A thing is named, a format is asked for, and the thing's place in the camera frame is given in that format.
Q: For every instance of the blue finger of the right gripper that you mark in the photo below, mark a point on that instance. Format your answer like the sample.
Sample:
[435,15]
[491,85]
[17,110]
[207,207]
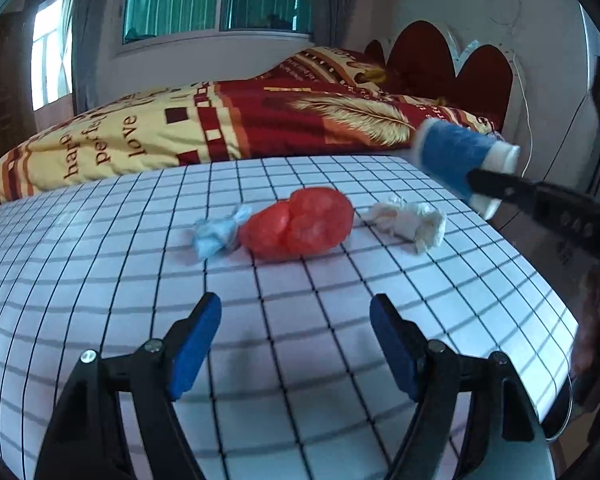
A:
[571,215]

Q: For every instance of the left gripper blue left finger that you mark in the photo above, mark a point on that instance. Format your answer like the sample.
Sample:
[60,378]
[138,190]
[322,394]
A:
[85,438]

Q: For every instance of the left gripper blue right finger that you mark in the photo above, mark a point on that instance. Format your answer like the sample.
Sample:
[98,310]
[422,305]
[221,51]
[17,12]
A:
[503,436]

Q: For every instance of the person's right hand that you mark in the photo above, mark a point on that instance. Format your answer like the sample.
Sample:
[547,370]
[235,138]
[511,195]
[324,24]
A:
[586,347]

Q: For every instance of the white crumpled tissue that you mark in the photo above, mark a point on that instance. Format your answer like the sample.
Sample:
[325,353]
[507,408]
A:
[419,223]

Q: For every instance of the light blue crumpled tissue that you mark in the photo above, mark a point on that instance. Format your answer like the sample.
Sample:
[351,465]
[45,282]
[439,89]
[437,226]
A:
[211,236]

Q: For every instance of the white checkered tablecloth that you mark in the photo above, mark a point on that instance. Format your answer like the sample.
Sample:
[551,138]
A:
[295,385]

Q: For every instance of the red plastic bag ball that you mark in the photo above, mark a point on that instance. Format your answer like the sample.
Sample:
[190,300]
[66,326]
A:
[308,223]

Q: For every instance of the bed with red headboard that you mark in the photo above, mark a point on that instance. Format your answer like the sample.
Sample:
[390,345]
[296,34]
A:
[421,63]

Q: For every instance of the red yellow patterned blanket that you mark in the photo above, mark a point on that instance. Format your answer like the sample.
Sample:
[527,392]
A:
[319,101]

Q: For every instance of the brown wooden door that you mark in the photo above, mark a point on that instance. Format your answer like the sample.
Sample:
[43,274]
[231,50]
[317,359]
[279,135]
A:
[16,112]

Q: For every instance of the small bright window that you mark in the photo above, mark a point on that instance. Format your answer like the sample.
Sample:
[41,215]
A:
[51,62]

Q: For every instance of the window with green curtain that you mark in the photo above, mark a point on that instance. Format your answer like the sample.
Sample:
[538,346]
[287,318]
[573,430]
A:
[149,22]

